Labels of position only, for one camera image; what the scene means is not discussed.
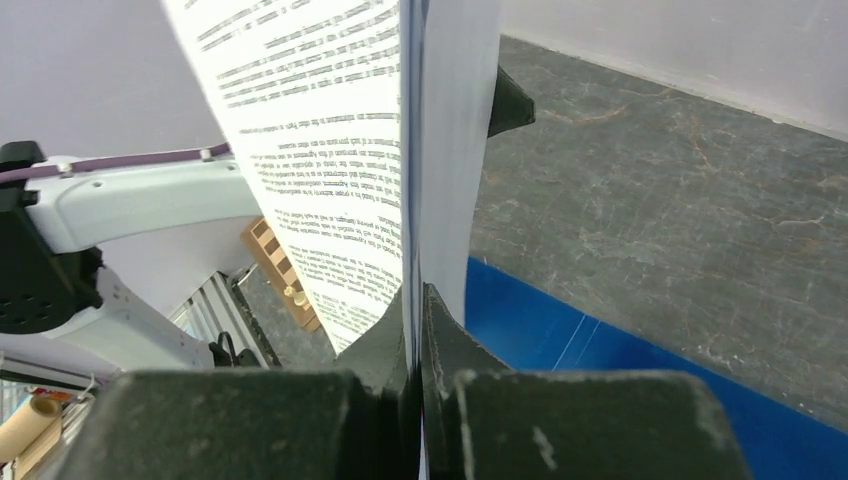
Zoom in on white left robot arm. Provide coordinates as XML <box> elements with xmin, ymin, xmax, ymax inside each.
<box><xmin>1</xmin><ymin>108</ymin><xmax>402</xmax><ymax>390</ymax></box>

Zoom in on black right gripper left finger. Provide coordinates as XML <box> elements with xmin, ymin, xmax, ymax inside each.
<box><xmin>56</xmin><ymin>291</ymin><xmax>409</xmax><ymax>480</ymax></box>

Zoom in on blue plastic folder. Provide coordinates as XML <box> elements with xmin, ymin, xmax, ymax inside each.
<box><xmin>459</xmin><ymin>259</ymin><xmax>847</xmax><ymax>479</ymax></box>

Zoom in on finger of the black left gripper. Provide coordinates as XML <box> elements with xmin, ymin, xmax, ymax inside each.
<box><xmin>487</xmin><ymin>66</ymin><xmax>536</xmax><ymax>138</ymax></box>

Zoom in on white printed paper stack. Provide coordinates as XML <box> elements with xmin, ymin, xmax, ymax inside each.
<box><xmin>163</xmin><ymin>1</ymin><xmax>501</xmax><ymax>479</ymax></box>

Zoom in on cardboard tube roll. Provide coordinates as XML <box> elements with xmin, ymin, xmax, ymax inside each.
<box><xmin>1</xmin><ymin>397</ymin><xmax>63</xmax><ymax>479</ymax></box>

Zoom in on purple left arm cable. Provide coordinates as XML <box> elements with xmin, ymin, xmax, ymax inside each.
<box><xmin>0</xmin><ymin>142</ymin><xmax>233</xmax><ymax>185</ymax></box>

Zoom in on aluminium frame rails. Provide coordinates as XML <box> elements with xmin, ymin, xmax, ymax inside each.
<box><xmin>170</xmin><ymin>273</ymin><xmax>268</xmax><ymax>368</ymax></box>

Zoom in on white chess pawn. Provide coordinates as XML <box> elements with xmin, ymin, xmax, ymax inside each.
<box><xmin>284</xmin><ymin>285</ymin><xmax>311</xmax><ymax>310</ymax></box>

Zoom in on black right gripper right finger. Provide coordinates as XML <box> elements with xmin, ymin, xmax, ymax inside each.
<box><xmin>421</xmin><ymin>284</ymin><xmax>751</xmax><ymax>479</ymax></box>

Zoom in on wooden chessboard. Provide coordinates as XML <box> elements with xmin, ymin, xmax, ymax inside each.
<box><xmin>241</xmin><ymin>217</ymin><xmax>321</xmax><ymax>333</ymax></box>

